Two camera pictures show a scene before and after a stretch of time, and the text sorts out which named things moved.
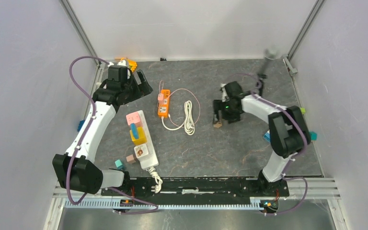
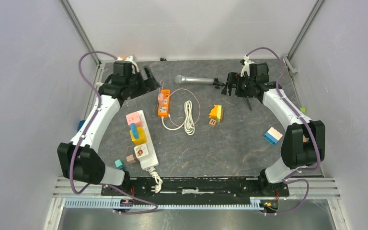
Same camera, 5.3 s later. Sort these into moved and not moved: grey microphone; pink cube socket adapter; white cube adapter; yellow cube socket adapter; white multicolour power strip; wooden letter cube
Moved: wooden letter cube; grey microphone
Not moved: white multicolour power strip; white cube adapter; yellow cube socket adapter; pink cube socket adapter
